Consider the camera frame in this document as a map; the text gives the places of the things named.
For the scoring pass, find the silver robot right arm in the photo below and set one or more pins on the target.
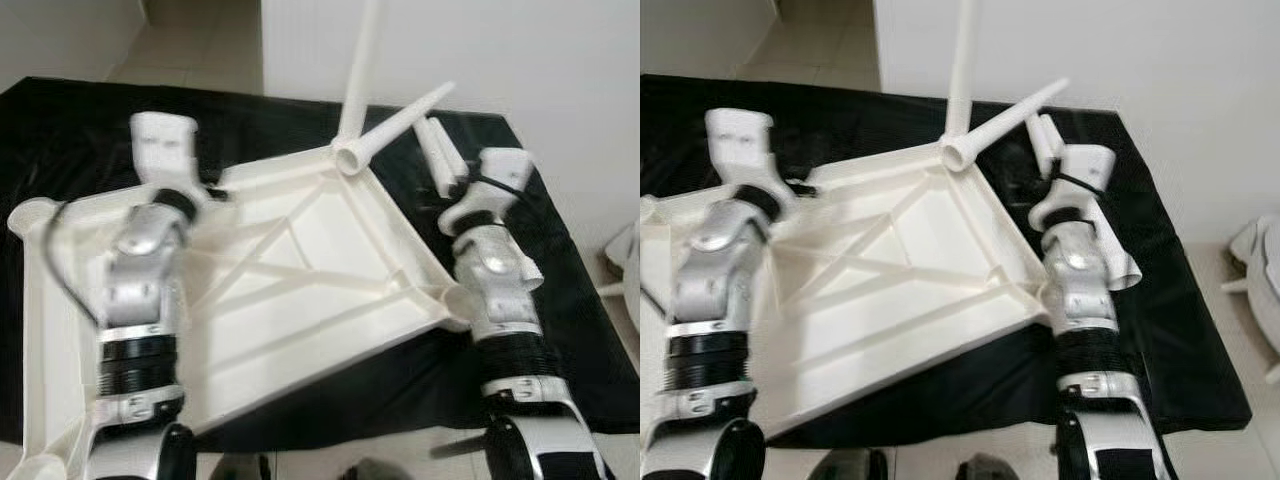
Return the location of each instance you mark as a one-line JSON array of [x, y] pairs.
[[1080, 290], [500, 290]]

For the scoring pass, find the black tablecloth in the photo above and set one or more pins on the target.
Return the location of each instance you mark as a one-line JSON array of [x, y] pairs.
[[1180, 300], [560, 330]]

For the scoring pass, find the grey robot left foot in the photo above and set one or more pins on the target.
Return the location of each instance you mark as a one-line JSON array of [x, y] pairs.
[[850, 465], [240, 469]]

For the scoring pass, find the black folding table leg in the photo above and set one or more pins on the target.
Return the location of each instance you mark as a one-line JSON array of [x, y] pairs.
[[460, 446]]

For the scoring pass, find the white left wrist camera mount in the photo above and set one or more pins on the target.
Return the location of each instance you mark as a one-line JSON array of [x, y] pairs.
[[165, 145], [740, 140]]

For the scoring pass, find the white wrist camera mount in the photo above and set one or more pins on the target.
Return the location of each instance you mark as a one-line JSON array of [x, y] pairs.
[[1085, 168], [740, 140], [500, 172], [165, 145]]

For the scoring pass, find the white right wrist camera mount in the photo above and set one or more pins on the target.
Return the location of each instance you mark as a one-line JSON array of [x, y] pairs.
[[500, 172], [1085, 168]]

